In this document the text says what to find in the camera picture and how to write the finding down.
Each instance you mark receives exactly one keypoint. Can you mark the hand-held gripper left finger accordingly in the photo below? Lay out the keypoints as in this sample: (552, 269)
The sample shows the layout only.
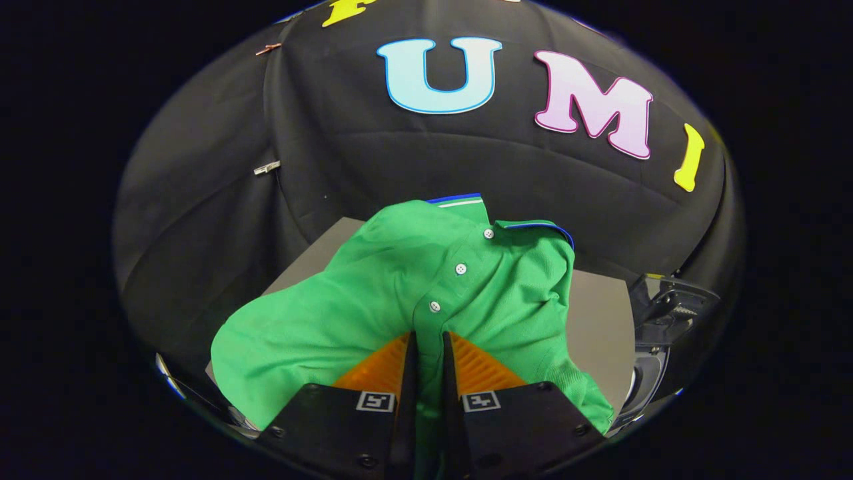
(406, 400)

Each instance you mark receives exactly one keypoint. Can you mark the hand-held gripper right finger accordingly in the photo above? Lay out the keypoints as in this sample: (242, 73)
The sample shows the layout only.
(450, 413)

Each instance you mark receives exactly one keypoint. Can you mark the green polo shirt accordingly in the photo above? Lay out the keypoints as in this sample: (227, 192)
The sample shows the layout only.
(373, 286)

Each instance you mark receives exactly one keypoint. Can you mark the grey washing machine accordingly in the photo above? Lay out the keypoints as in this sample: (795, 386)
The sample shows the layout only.
(650, 383)

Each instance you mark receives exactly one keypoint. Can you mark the grey box cabinet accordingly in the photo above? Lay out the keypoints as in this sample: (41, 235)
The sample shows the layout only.
(600, 320)

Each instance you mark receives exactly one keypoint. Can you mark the black backdrop cloth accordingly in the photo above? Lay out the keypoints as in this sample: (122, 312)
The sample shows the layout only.
(400, 153)

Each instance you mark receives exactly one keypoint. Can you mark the silver clip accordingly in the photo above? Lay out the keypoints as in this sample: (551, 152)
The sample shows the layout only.
(266, 167)

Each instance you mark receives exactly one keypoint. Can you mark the copper clip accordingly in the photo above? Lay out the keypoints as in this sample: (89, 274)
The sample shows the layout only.
(268, 48)

